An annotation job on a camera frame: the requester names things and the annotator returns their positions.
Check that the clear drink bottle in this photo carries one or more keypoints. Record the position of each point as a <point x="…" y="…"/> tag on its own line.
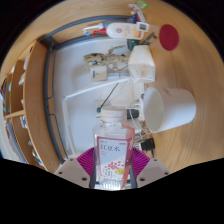
<point x="111" y="150"/>

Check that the brown tree-creature figurine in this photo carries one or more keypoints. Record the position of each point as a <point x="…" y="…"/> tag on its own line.
<point x="110" y="60"/>

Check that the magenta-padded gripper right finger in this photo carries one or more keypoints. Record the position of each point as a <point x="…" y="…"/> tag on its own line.
<point x="151" y="170"/>

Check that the white wall box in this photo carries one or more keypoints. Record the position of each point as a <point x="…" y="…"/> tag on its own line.
<point x="98" y="74"/>

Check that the white soft pack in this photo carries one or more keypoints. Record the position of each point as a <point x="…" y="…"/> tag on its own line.
<point x="141" y="65"/>

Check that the green small packet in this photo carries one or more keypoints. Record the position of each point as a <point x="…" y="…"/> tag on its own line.
<point x="142" y="4"/>

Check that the grey metal desk frame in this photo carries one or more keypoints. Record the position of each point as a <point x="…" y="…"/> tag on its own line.
<point x="47" y="80"/>

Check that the black charger block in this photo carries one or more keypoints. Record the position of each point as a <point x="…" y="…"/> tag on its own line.
<point x="148" y="144"/>

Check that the white cup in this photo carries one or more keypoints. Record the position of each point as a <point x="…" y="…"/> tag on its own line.
<point x="173" y="108"/>

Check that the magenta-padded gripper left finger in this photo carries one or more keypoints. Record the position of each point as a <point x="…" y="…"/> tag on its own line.
<point x="71" y="170"/>

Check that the wooden shelf unit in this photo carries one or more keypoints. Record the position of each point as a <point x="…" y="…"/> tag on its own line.
<point x="31" y="110"/>

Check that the flat round red coaster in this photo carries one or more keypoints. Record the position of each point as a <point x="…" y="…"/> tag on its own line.
<point x="169" y="37"/>

